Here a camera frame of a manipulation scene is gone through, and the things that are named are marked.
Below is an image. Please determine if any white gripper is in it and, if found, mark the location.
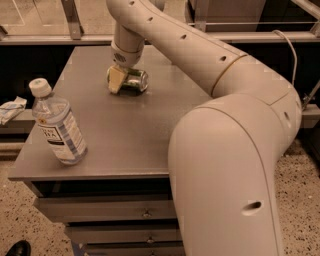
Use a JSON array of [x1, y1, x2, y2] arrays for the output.
[[107, 42, 144, 94]]

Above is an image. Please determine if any green soda can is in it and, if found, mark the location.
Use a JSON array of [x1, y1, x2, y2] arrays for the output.
[[119, 67, 148, 93]]

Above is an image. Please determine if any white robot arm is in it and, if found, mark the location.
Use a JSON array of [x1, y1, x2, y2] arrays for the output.
[[106, 0, 302, 256]]

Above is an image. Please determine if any clear plastic water bottle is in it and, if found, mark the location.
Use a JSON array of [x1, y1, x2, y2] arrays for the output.
[[29, 78, 87, 165]]

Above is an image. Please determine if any white plastic packet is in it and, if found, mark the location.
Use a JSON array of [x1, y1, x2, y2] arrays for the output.
[[0, 97, 27, 125]]

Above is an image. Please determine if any grey drawer cabinet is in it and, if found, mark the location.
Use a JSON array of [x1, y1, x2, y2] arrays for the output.
[[8, 45, 214, 256]]

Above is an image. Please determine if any top grey drawer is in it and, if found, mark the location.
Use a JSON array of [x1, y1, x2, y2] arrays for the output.
[[34, 195, 176, 223]]

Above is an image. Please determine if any grey drawer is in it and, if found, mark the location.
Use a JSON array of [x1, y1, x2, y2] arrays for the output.
[[34, 195, 176, 223], [83, 242, 185, 256], [65, 224, 182, 244]]

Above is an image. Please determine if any middle grey drawer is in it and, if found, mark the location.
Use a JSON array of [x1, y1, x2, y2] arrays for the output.
[[65, 224, 182, 244]]

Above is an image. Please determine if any bottom grey drawer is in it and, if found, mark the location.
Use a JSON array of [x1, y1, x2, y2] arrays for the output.
[[83, 242, 185, 256]]

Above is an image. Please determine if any black shoe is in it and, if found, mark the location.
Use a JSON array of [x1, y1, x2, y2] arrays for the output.
[[5, 240, 31, 256]]

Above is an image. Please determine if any white cable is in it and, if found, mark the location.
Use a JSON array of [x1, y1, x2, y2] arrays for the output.
[[271, 29, 298, 87]]

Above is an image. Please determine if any metal railing frame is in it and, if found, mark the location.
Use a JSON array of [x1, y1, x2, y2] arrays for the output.
[[0, 0, 319, 45]]

